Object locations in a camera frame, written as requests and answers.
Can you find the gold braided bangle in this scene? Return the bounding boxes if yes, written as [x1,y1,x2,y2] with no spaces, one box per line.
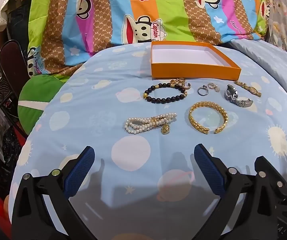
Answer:
[188,101,230,134]

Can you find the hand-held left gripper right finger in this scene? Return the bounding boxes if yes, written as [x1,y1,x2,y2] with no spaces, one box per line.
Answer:
[194,144,260,240]

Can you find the gold pearl earring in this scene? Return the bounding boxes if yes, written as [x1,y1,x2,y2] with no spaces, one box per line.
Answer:
[208,82,222,93]

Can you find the gold wristwatch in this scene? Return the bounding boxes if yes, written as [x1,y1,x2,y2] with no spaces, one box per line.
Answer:
[234,80,262,98]

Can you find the green cushion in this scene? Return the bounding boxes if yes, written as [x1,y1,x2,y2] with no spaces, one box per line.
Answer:
[18,76,70,137]

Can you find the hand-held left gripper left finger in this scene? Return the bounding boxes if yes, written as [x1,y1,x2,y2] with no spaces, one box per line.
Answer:
[12,146,95,240]

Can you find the colourful striped cartoon blanket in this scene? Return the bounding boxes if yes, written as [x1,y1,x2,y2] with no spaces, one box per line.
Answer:
[27,0,271,79]

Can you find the black bead bracelet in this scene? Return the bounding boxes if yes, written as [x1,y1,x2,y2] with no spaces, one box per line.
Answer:
[143,82,188,103]

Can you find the silver wristwatch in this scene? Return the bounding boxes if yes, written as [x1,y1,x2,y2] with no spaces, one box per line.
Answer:
[224,84,254,108]

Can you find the orange shallow cardboard box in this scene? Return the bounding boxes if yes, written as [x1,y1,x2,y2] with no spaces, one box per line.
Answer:
[150,41,242,80]

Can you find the white lace garment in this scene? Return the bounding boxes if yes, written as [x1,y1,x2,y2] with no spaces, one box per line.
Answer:
[0,0,31,33]

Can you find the white pearl bracelet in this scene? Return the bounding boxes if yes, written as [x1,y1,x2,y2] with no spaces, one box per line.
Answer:
[124,112,177,135]

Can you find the dark hanging clothes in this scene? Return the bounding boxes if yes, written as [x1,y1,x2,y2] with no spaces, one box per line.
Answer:
[0,0,37,63]

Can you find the pale blue quilt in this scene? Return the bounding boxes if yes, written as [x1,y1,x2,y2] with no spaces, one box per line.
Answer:
[227,39,287,105]

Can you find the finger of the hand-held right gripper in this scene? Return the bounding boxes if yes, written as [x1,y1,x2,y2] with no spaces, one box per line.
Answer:
[254,156,287,207]

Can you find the light blue planet bedsheet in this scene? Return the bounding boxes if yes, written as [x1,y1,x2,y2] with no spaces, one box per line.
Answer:
[8,40,287,240]

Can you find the silver ring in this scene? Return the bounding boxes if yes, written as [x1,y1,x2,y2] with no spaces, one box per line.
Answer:
[197,84,209,97]

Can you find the dark chair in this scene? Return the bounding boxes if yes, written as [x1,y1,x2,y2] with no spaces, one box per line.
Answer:
[0,40,30,135]

